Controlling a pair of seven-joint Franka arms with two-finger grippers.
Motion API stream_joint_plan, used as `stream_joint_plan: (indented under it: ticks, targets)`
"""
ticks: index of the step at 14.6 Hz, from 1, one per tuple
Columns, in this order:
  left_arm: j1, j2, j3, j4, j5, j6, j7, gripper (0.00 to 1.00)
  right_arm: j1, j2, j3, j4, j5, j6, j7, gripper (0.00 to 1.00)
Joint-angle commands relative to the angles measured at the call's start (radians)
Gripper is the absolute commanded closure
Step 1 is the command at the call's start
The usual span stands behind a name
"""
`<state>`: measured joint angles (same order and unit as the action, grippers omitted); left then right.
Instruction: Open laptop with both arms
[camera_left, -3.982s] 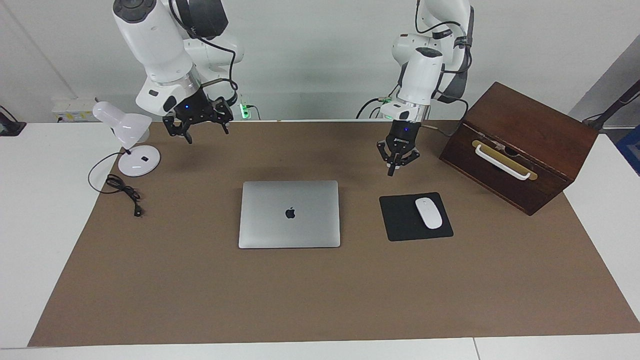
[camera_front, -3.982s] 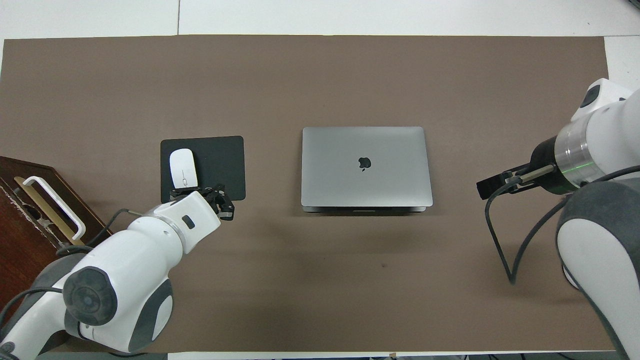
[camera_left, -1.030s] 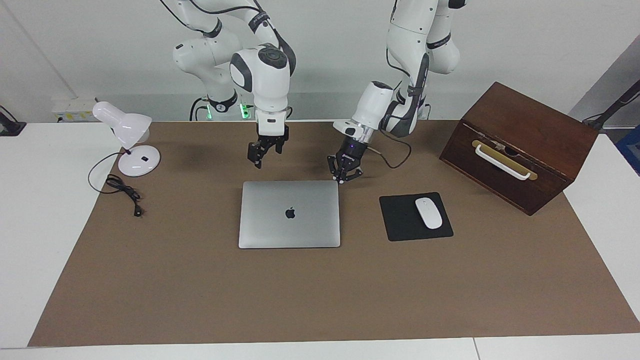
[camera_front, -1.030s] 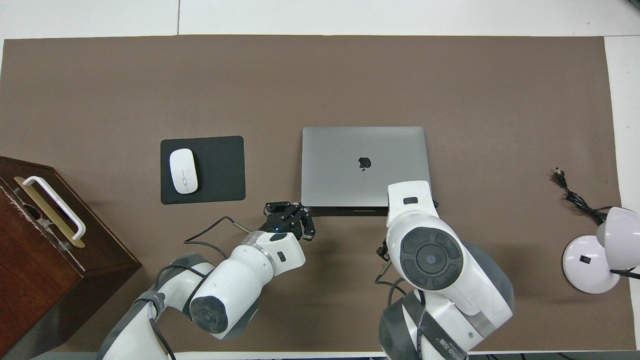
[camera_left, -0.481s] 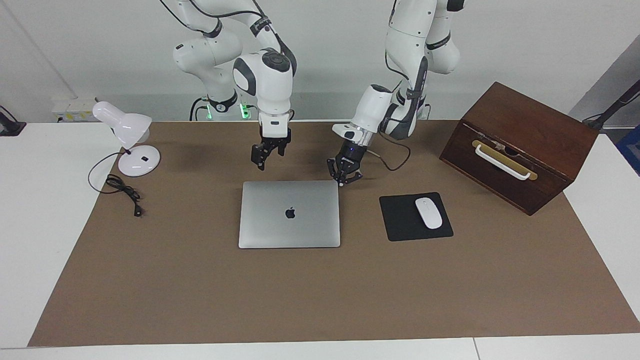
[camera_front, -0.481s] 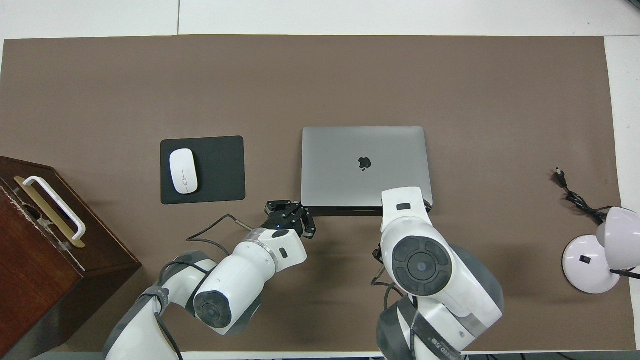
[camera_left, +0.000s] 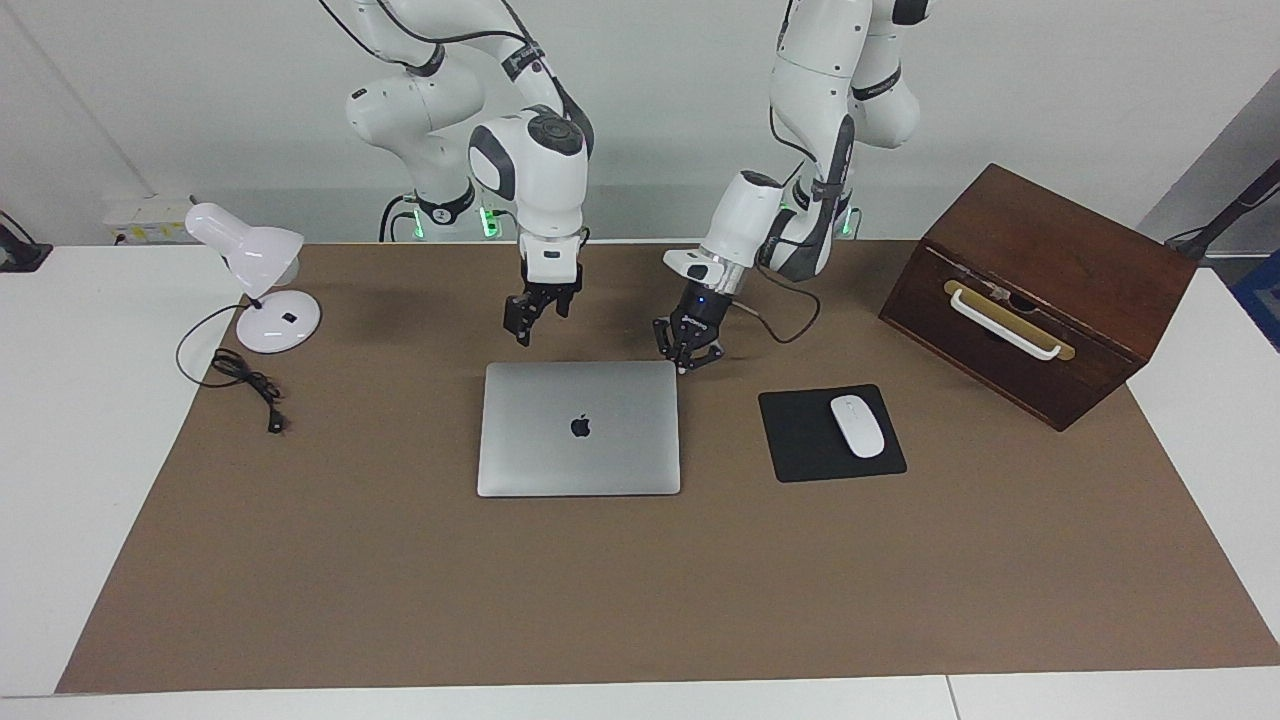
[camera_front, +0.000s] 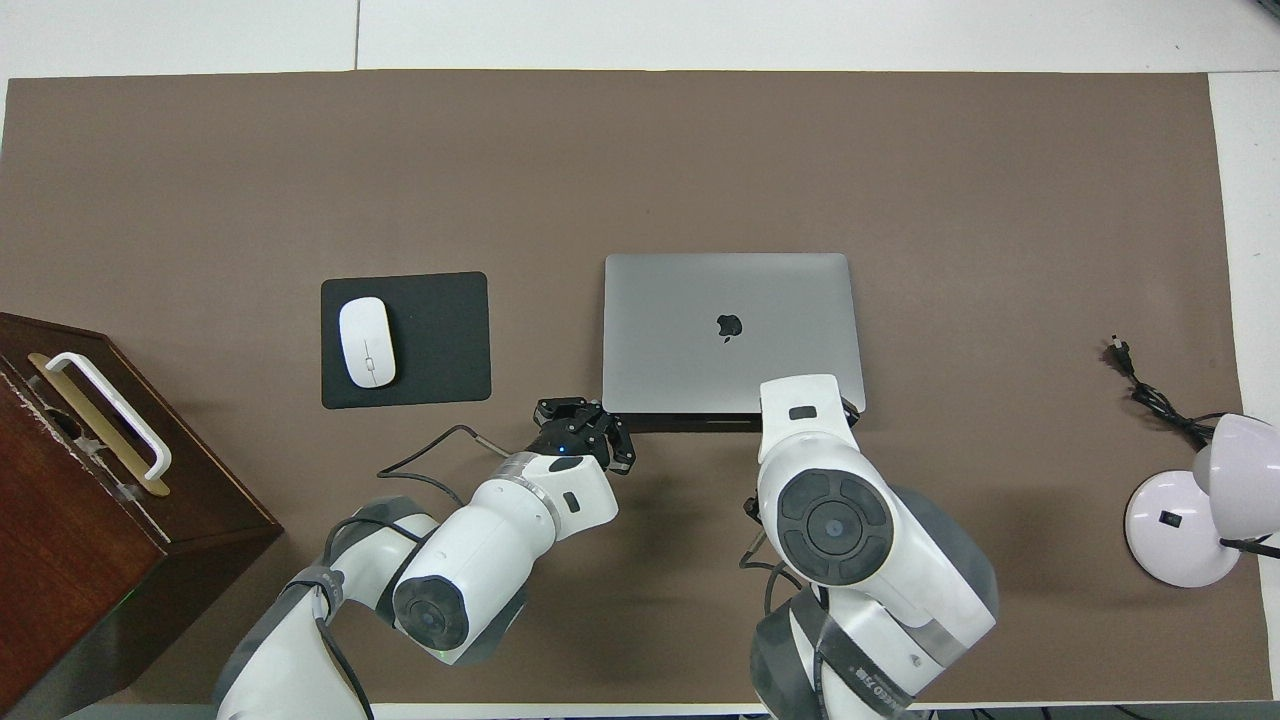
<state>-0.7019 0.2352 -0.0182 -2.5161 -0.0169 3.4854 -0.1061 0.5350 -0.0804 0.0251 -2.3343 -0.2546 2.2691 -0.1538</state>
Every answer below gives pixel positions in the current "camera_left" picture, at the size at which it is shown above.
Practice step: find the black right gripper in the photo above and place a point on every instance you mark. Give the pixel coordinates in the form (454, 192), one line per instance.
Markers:
(548, 300)

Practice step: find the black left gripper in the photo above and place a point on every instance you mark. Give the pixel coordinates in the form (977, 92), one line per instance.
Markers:
(703, 315)

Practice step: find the silver apple laptop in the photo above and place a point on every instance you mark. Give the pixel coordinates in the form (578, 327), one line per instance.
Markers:
(580, 430)

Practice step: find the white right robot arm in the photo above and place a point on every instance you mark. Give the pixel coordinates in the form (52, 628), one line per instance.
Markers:
(540, 180)

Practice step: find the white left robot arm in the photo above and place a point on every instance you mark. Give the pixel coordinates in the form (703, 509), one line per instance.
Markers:
(740, 220)

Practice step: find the black mouse pad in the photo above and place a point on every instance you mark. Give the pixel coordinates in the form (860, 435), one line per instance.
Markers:
(800, 440)

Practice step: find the white computer mouse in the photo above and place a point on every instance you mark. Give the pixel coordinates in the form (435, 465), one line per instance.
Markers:
(858, 427)

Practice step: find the brown table mat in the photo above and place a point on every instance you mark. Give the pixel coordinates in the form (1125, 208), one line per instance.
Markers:
(640, 600)

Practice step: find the white desk lamp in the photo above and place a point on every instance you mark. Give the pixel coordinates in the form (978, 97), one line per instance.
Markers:
(250, 250)

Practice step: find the dark brown wooden box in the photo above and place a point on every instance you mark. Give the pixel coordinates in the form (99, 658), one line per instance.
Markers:
(1080, 250)

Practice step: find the white power strip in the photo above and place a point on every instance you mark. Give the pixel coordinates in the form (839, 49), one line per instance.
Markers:
(145, 220)

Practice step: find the black stand pole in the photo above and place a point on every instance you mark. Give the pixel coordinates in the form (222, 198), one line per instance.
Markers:
(1230, 215)

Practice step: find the black clamp mount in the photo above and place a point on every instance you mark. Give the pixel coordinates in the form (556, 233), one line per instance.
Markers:
(20, 255)

